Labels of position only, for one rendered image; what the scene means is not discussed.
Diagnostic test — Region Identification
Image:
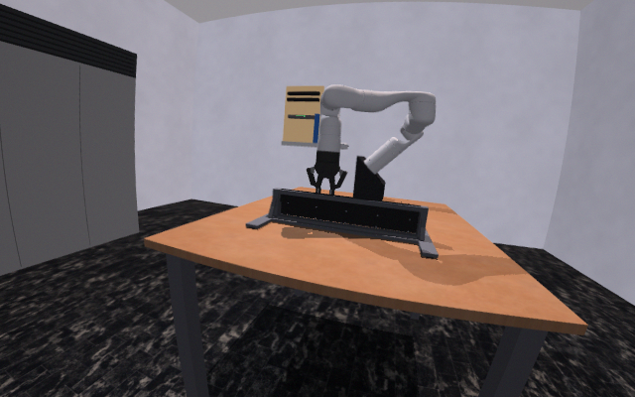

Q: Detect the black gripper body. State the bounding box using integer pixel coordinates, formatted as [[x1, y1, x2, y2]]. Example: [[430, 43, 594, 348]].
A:
[[315, 151, 340, 179]]

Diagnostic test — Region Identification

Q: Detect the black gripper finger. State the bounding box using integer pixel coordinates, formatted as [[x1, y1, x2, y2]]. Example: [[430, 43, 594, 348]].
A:
[[327, 168, 347, 195], [307, 167, 323, 193]]

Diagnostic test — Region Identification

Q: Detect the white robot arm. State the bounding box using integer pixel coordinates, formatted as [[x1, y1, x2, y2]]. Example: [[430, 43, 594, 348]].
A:
[[317, 85, 436, 174]]

